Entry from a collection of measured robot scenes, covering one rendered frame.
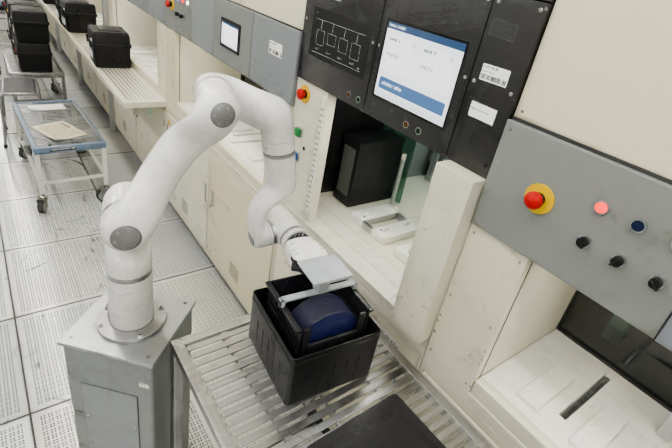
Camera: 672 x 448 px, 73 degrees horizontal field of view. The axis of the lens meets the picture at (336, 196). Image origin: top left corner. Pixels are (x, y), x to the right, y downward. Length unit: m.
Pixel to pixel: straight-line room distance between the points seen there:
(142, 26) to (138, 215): 3.38
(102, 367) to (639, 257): 1.35
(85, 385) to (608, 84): 1.53
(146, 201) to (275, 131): 0.36
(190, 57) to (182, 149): 1.88
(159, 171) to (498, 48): 0.85
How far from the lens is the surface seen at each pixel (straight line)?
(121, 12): 4.42
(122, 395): 1.55
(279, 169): 1.24
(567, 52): 1.06
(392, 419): 1.22
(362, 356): 1.33
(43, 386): 2.44
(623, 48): 1.02
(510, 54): 1.11
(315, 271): 1.20
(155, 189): 1.20
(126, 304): 1.41
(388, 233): 1.78
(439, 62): 1.23
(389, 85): 1.35
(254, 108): 1.19
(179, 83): 3.03
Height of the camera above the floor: 1.81
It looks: 27 degrees down
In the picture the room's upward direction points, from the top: 11 degrees clockwise
